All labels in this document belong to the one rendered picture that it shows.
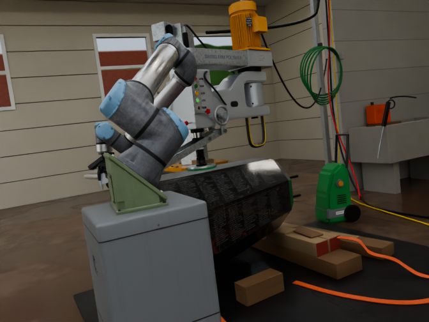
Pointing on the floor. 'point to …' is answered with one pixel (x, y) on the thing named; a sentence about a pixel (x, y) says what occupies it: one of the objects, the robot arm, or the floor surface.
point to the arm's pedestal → (152, 262)
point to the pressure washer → (335, 191)
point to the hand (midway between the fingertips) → (104, 186)
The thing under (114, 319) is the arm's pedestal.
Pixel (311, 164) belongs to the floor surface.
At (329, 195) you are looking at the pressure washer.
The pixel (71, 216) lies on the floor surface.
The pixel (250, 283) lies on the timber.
